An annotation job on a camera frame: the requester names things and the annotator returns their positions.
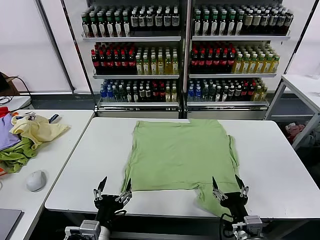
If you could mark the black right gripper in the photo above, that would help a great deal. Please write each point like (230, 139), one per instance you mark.
(236, 203)

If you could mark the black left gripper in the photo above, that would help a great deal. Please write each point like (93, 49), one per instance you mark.
(108, 205)

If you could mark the light green polo shirt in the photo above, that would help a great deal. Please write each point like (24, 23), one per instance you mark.
(180, 155)

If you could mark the white computer mouse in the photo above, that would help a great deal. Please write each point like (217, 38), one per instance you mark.
(36, 181)

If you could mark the pink crumpled cloth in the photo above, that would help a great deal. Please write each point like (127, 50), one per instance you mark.
(296, 131)

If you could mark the pale yellow shirt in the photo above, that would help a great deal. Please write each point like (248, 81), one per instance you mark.
(42, 130)

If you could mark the blue and white object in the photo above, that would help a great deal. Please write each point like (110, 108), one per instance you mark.
(53, 118)

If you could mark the small white cap dark bottle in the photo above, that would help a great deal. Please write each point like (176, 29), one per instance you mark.
(238, 94)
(142, 94)
(231, 94)
(128, 95)
(218, 95)
(148, 94)
(135, 95)
(225, 95)

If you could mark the small clear green bottle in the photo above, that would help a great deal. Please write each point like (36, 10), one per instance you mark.
(205, 93)
(122, 95)
(212, 93)
(115, 95)

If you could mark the small blue bottle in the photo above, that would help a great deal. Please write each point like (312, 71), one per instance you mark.
(191, 93)
(109, 94)
(198, 93)
(102, 94)

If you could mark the small red cap bottle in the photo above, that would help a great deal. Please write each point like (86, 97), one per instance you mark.
(251, 93)
(162, 94)
(244, 93)
(155, 94)

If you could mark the small yellow bottle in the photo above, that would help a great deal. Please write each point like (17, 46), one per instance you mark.
(263, 94)
(168, 95)
(257, 95)
(174, 95)

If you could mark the grey crumpled cloth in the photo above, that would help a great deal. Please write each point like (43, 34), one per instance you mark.
(315, 138)

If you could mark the crumpled olive green garment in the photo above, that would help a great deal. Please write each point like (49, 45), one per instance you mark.
(15, 156)

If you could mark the grey laptop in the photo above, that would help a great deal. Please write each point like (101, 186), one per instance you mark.
(8, 222)

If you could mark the white tag with dark clip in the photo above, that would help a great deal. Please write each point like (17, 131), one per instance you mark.
(31, 116)

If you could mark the flat orange object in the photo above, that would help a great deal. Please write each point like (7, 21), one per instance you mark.
(2, 172)

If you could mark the purple garment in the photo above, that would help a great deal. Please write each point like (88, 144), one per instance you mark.
(6, 135)

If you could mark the small orange object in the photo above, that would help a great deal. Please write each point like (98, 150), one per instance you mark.
(15, 114)

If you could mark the green cap yellow bottle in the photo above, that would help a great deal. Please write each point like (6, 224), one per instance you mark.
(252, 66)
(260, 66)
(237, 66)
(245, 66)
(267, 66)
(275, 66)

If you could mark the white cap yellow bottle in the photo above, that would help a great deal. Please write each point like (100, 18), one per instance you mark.
(138, 67)
(175, 66)
(145, 67)
(153, 67)
(168, 66)
(160, 67)

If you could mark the red cap cola bottle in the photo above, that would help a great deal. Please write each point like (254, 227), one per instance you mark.
(116, 63)
(109, 63)
(94, 63)
(194, 62)
(131, 63)
(101, 63)
(124, 63)
(217, 62)
(202, 62)
(209, 62)
(231, 62)
(224, 62)

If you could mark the red garment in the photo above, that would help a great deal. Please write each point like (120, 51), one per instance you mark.
(3, 111)

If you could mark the brown cardboard box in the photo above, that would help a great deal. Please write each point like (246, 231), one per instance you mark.
(13, 86)

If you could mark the metal shelf unit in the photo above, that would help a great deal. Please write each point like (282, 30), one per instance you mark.
(130, 39)
(240, 38)

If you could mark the green cap dark bottle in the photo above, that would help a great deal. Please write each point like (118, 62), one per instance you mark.
(231, 25)
(214, 25)
(101, 26)
(197, 25)
(93, 26)
(126, 25)
(109, 26)
(239, 24)
(117, 26)
(205, 25)
(86, 26)
(222, 25)

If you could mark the beige label dark bottle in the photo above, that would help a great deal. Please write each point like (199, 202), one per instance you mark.
(248, 21)
(256, 21)

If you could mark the white label black bottle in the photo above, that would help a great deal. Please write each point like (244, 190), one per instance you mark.
(175, 20)
(149, 21)
(167, 21)
(134, 21)
(142, 21)
(159, 21)

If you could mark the grey label dark bottle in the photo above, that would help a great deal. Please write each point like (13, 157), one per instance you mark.
(265, 21)
(273, 21)
(289, 20)
(281, 21)

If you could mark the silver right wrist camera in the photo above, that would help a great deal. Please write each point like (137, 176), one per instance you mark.
(253, 223)

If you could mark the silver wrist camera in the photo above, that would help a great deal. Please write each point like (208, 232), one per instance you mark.
(253, 223)
(90, 227)

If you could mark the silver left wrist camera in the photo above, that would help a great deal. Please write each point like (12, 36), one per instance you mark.
(90, 227)

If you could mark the white metal frame table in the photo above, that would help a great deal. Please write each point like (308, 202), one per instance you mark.
(300, 85)

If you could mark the black diagonal frame pole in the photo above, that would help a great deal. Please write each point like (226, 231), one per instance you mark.
(57, 47)

